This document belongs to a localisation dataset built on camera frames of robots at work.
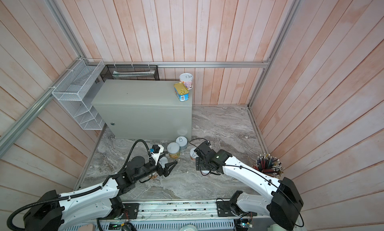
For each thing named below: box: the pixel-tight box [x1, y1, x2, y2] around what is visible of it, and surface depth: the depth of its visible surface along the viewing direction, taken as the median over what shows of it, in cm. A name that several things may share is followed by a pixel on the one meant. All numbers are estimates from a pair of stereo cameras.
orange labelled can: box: [189, 147, 199, 161], surface depth 90 cm
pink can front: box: [179, 73, 194, 90], surface depth 80 cm
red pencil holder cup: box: [253, 153, 285, 178], surface depth 76 cm
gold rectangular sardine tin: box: [173, 82, 190, 102], surface depth 76 cm
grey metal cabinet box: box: [91, 79, 193, 140], surface depth 83 cm
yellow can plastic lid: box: [167, 142, 180, 154], surface depth 89 cm
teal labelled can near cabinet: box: [175, 136, 188, 151], surface depth 95 cm
